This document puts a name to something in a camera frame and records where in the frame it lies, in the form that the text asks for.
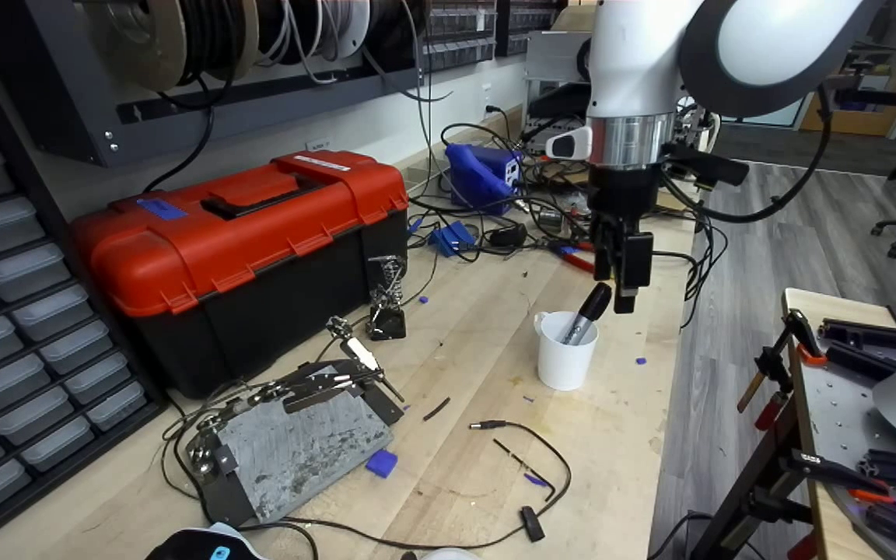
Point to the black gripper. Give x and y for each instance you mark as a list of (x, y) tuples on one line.
[(625, 197)]

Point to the black marker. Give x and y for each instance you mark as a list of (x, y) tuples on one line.
[(590, 307)]

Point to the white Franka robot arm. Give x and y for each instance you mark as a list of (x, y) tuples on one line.
[(637, 64)]

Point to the white mug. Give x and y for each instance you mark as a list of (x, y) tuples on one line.
[(563, 362)]

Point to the black power adapter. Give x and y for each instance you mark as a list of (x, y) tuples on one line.
[(506, 237)]

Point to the blue soldering station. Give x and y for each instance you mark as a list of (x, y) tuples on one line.
[(480, 172)]

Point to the blue plastic piece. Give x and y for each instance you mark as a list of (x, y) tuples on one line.
[(453, 237)]

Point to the black orange bar clamp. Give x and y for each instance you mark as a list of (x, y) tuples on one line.
[(779, 362)]

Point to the small black stick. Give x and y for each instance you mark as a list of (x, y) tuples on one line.
[(436, 409)]

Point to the metal helping hand stand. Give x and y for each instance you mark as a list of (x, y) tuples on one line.
[(386, 299)]

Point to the wooden side table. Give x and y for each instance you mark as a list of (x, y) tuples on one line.
[(830, 415)]

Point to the small blue plastic block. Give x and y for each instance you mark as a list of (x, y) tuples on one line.
[(382, 464)]

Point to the red and black toolbox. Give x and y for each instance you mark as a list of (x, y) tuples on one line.
[(240, 243)]

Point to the dark handheld device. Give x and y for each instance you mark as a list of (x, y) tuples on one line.
[(204, 542)]

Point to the dark spool rack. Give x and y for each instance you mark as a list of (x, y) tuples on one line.
[(53, 81)]

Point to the parts drawer organizer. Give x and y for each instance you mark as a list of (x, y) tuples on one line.
[(24, 354)]

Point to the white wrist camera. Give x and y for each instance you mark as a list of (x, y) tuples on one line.
[(570, 143)]

